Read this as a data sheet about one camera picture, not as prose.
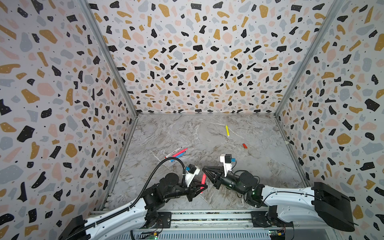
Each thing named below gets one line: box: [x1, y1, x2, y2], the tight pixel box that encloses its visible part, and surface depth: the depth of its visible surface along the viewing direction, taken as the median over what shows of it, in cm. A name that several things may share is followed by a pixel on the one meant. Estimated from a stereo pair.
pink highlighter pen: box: [200, 173, 207, 194], surface depth 70 cm
